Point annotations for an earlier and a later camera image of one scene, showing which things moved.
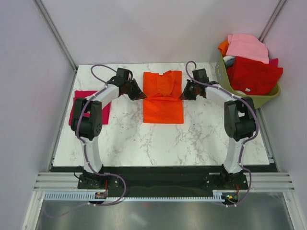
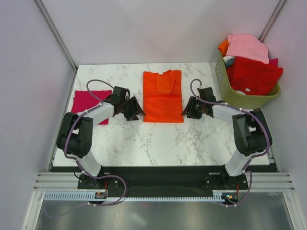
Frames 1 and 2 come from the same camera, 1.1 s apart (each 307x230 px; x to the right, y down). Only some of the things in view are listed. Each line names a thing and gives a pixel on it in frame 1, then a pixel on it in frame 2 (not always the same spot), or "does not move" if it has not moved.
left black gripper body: [130, 88] → [127, 108]
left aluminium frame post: [51, 21] does not move
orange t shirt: [162, 104] does not move
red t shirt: [253, 78] does not move
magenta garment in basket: [274, 62] does not move
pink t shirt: [247, 47] does not move
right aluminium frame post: [271, 20] does not move
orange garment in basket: [223, 45] does not move
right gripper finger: [186, 94] → [188, 109]
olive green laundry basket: [259, 101] does not move
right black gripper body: [194, 93] → [197, 109]
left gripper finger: [137, 94] → [138, 110]
